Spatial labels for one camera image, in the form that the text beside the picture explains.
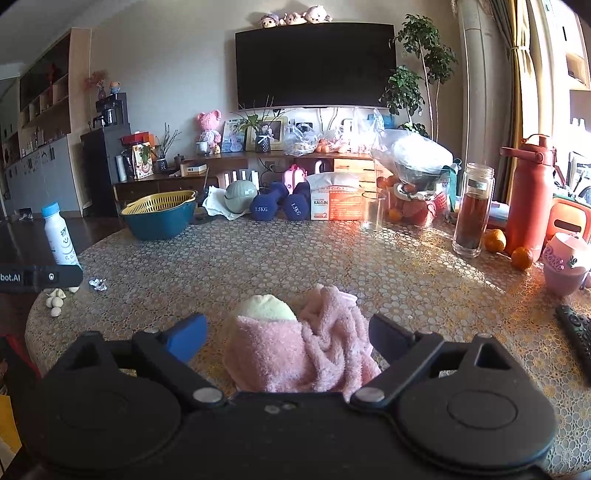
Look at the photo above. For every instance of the wooden television cabinet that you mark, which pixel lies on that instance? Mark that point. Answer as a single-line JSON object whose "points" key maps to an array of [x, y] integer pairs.
{"points": [[277, 162]]}

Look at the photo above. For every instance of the black remote control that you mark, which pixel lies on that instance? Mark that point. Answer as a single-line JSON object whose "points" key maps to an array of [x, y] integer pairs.
{"points": [[577, 334]]}

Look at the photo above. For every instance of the pile of oranges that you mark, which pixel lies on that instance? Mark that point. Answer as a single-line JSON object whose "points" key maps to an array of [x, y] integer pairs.
{"points": [[332, 146]]}

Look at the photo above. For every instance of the red flat box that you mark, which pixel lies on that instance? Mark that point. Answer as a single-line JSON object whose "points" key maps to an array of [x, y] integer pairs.
{"points": [[137, 138]]}

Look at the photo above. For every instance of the red mesh bag of oranges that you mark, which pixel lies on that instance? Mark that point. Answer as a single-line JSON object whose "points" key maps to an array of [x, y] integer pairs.
{"points": [[413, 210]]}

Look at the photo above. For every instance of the white small box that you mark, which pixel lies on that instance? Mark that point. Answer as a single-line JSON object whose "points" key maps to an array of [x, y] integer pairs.
{"points": [[193, 169]]}

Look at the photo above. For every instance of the tangerine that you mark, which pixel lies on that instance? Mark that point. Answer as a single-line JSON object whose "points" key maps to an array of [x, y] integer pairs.
{"points": [[495, 241], [522, 258]]}

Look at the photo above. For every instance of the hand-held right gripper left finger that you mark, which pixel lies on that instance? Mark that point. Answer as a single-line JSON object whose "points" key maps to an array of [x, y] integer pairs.
{"points": [[187, 337]]}

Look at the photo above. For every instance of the wooden photo frame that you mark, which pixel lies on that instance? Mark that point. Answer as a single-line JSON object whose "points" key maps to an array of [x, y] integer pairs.
{"points": [[272, 131]]}

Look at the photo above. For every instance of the unframed photo print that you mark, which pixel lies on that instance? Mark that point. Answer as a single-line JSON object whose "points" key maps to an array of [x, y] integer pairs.
{"points": [[233, 136]]}

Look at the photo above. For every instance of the pink cup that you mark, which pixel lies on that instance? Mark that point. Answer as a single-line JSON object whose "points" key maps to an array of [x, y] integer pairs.
{"points": [[565, 267]]}

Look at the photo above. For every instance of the purple-haired plush doll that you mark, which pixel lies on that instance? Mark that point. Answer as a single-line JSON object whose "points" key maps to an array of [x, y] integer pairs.
{"points": [[268, 20]]}

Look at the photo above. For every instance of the pink plush bear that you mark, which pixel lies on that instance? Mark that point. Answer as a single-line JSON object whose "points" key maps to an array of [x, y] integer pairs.
{"points": [[209, 127]]}

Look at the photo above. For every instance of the clear drinking glass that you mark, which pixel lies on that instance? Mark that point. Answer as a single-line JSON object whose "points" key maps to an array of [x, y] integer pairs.
{"points": [[373, 212]]}

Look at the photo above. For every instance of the clear plastic bag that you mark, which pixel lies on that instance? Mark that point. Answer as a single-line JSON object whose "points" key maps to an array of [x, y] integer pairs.
{"points": [[299, 141]]}

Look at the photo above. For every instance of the pink small bag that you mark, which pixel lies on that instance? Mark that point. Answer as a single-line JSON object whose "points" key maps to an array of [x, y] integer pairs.
{"points": [[294, 177]]}

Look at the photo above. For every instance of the teal plastic bowl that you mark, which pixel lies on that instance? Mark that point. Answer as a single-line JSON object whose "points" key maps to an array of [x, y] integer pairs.
{"points": [[159, 226]]}

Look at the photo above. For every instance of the wall shelf cabinet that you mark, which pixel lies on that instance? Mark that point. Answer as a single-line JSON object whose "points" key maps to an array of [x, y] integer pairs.
{"points": [[41, 138]]}

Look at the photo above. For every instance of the yellow curtain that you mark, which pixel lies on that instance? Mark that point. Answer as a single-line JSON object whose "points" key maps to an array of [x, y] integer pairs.
{"points": [[521, 60]]}

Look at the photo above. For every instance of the large crumpled plastic bag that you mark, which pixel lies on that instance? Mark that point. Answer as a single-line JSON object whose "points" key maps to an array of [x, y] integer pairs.
{"points": [[415, 150]]}

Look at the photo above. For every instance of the white standing air conditioner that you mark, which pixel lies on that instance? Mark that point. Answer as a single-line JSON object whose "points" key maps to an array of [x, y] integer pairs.
{"points": [[485, 78]]}

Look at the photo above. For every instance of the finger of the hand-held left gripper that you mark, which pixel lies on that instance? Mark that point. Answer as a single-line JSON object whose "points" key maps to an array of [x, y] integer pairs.
{"points": [[55, 277]]}

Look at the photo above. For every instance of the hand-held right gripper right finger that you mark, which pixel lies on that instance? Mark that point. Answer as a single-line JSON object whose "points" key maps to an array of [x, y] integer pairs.
{"points": [[388, 341]]}

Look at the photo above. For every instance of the pink plush pig toy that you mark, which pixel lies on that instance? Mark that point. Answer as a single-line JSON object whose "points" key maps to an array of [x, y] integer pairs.
{"points": [[295, 350]]}

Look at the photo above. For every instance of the blue dumbbell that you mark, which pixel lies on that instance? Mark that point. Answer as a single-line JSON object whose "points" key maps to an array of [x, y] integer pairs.
{"points": [[298, 203], [268, 203]]}

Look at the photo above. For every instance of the crumpled foil wrapper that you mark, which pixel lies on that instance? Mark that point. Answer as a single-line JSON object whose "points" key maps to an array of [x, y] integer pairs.
{"points": [[98, 284]]}

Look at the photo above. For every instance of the twig plant in vase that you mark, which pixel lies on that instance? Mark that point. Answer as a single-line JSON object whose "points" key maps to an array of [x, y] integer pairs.
{"points": [[164, 152]]}

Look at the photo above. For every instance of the glass tea bottle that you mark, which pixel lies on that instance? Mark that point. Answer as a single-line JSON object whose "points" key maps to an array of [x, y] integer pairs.
{"points": [[472, 217]]}

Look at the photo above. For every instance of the small plant in dark vase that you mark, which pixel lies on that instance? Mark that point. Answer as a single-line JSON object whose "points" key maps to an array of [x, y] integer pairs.
{"points": [[262, 138]]}

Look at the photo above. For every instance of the orange white tissue pack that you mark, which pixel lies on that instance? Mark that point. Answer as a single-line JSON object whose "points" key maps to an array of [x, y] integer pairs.
{"points": [[339, 201]]}

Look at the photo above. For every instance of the yellow colander basket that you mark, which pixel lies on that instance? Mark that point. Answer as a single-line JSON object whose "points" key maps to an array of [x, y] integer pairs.
{"points": [[159, 202]]}

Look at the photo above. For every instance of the white plastic bag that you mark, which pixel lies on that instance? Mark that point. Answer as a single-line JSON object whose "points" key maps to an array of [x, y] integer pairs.
{"points": [[369, 131]]}

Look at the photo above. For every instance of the printed snack bag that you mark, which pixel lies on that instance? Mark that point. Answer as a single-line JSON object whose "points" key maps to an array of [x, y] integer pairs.
{"points": [[143, 161]]}

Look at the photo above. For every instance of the small pink plush doll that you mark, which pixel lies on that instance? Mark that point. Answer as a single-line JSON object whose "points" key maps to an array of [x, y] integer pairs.
{"points": [[294, 18]]}

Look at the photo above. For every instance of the white router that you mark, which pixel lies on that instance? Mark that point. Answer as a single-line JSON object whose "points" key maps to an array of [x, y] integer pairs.
{"points": [[242, 177]]}

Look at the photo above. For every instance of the pink dried flowers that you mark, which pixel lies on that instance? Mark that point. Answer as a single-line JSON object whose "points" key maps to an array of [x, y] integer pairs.
{"points": [[96, 83]]}

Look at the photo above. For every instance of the black television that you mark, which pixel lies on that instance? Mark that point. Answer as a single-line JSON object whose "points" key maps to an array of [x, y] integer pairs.
{"points": [[316, 67]]}

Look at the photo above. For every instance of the white cloth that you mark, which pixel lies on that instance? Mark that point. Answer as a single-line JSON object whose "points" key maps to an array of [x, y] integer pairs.
{"points": [[214, 203]]}

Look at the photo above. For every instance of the orange plastic box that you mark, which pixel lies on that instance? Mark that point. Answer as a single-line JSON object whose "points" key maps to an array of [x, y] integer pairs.
{"points": [[570, 219]]}

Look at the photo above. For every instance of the large red water bottle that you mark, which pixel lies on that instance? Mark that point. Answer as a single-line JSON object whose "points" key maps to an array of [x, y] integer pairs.
{"points": [[526, 194]]}

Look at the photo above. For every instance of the tall green potted tree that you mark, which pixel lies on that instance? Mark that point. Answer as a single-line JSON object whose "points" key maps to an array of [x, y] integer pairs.
{"points": [[420, 69]]}

